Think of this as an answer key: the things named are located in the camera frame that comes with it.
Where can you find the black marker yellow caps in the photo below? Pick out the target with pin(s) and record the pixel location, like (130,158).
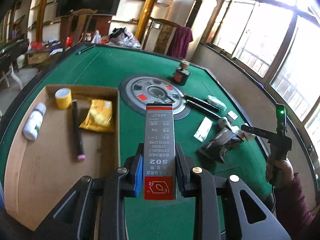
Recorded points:
(201,103)

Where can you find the white bottle green label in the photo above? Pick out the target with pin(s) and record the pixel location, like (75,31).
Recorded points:
(34,122)

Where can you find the person right hand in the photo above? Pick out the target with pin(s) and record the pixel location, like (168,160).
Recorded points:
(279,173)

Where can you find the maroon cloth on chair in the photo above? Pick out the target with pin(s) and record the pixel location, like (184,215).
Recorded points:
(180,43)

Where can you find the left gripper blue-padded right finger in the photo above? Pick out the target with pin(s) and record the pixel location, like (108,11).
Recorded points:
(225,208)

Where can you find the black jar with cork lid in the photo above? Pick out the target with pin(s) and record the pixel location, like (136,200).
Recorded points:
(182,73)

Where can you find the white card on table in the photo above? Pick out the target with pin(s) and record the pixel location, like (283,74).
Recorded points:
(231,115)

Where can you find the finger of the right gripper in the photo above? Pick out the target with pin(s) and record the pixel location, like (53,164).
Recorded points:
(258,132)

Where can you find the white medicine bottle red label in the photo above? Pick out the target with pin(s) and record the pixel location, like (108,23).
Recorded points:
(243,134)

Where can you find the black marker pink cap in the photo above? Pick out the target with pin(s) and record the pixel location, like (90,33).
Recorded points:
(77,136)

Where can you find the black marker green cap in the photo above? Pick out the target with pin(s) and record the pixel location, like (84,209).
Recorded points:
(202,110)

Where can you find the round grey mahjong table console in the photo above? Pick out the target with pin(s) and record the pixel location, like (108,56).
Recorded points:
(139,90)

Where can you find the pile of bags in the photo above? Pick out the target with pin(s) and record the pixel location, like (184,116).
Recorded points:
(124,38)

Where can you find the cardboard box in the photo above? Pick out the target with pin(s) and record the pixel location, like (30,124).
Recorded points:
(39,173)

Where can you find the wooden chair with cloth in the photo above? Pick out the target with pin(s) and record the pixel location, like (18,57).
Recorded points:
(159,35)

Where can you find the yellow round tin can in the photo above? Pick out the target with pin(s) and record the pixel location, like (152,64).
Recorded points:
(63,98)

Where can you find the number nine candle pack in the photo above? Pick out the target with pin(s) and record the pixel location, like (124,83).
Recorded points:
(203,130)

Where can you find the mint tissue pack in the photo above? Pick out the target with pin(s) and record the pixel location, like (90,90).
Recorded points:
(214,101)

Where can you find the large white plastic bottle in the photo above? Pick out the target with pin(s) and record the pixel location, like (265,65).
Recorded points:
(224,123)

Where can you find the black foil snack bag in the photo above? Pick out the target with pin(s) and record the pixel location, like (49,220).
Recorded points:
(217,148)

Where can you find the yellow snack packet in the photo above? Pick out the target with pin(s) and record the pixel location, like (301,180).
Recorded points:
(99,117)

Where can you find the wooden chair left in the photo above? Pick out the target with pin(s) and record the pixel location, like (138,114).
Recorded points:
(84,18)

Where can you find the window frame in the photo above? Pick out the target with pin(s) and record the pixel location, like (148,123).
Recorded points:
(278,42)

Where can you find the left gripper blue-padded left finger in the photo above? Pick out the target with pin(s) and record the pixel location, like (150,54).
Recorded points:
(92,202)

